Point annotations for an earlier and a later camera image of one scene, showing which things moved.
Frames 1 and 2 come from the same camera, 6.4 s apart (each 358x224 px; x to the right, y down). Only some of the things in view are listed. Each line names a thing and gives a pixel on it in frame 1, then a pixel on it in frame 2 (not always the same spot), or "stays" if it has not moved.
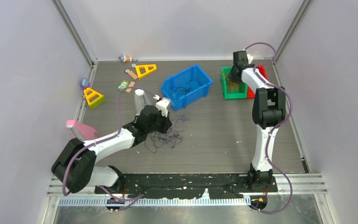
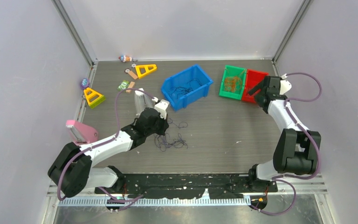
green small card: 124,84 stays
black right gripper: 230,77 to 258,100
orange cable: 231,86 stays
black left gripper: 166,122 stays
